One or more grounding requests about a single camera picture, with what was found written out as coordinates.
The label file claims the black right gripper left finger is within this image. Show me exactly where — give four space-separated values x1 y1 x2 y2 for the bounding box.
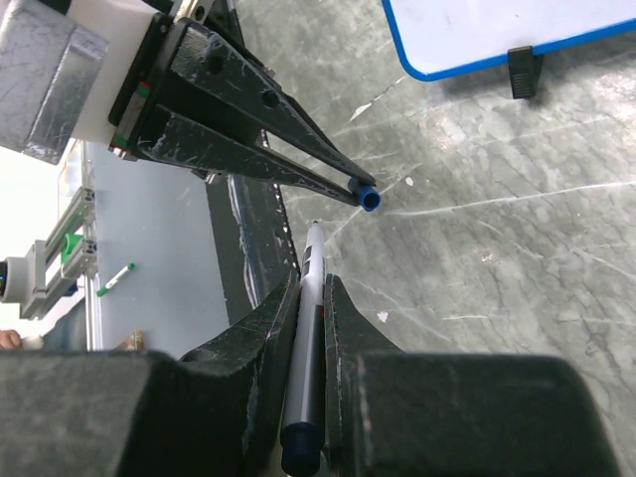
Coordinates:
1 273 298 476

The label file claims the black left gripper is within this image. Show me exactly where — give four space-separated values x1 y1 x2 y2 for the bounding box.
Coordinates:
108 1 376 206

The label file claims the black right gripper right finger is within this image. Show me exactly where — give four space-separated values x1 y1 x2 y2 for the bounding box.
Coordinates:
325 274 620 476

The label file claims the white blue whiteboard marker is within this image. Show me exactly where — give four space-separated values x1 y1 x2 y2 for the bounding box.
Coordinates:
280 221 326 476

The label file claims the blue marker cap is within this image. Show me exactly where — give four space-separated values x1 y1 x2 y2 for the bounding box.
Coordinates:
348 178 382 212

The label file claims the blue framed whiteboard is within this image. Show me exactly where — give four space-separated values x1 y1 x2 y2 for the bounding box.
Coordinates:
382 0 635 81

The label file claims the brown wooden block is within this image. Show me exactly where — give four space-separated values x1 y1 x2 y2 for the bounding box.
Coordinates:
115 330 145 351

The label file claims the green white marker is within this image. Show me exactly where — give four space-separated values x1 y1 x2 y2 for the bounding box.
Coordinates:
96 262 136 297

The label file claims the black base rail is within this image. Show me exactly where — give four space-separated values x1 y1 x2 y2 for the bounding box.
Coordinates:
206 174 297 324

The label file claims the aluminium frame with green clamp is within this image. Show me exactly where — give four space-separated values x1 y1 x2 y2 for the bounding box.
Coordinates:
1 186 97 320

